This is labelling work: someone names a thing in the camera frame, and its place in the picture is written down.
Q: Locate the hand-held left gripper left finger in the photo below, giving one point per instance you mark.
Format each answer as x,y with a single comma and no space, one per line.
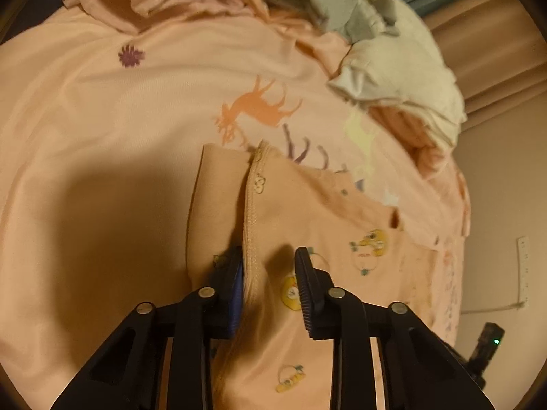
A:
235,299

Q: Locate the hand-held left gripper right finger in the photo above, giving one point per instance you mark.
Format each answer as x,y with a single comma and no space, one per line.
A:
305,294

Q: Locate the peach cartoon print shirt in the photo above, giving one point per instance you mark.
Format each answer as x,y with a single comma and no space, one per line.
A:
333,205

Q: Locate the white power strip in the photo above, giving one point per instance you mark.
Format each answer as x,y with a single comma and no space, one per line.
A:
523,271

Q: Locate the pink animal print blanket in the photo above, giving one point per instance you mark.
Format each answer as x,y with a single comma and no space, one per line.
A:
107,115

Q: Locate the white garment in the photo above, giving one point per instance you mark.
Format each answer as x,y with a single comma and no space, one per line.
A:
397,68

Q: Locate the pink curtain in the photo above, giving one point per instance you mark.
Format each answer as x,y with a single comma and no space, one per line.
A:
491,51

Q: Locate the grey garment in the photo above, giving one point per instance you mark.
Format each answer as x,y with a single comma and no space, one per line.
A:
333,0

